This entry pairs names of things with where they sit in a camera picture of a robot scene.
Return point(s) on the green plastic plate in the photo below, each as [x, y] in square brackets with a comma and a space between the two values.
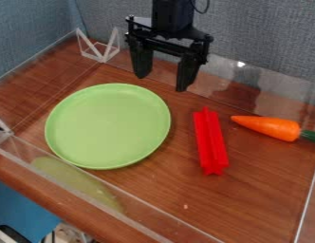
[108, 126]

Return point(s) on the clear acrylic front barrier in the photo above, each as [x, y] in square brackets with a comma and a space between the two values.
[107, 212]

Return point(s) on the red star-shaped block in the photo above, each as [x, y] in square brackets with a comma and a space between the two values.
[212, 149]

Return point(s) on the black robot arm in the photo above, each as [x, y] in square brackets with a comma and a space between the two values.
[172, 15]

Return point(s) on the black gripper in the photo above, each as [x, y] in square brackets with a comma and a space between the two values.
[146, 39]

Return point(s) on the clear acrylic corner bracket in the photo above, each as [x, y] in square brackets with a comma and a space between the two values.
[96, 50]

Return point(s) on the clear acrylic back barrier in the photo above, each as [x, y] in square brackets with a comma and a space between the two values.
[250, 88]

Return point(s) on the clear acrylic barrier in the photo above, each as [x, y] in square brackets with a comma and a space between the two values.
[107, 212]
[250, 88]

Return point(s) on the orange toy carrot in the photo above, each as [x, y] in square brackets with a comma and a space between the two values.
[275, 127]

